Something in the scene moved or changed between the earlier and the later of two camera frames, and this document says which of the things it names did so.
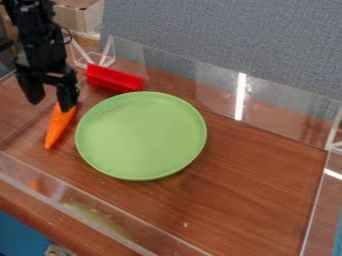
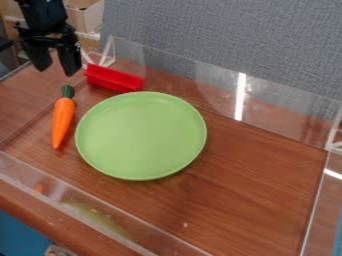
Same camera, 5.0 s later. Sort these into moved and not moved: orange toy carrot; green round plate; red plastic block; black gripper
Moved: orange toy carrot; black gripper
Not moved: red plastic block; green round plate
